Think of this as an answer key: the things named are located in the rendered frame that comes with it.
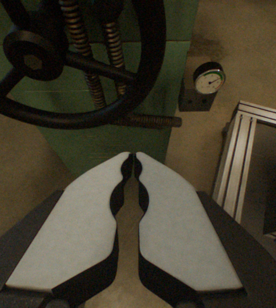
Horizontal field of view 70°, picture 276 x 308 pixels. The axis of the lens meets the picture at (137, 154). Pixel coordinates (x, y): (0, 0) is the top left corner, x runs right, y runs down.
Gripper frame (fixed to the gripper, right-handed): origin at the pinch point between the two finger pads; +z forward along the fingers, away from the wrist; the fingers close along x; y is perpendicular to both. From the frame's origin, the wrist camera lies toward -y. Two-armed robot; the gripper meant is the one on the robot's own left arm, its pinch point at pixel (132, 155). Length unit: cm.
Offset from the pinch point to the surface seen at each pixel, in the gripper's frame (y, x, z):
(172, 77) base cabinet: 1.5, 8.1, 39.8
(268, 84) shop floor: 20, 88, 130
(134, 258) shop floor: 74, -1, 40
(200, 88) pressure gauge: 2.7, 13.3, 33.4
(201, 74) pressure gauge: -0.3, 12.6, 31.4
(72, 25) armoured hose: -7.8, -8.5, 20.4
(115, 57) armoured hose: -3.9, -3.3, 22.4
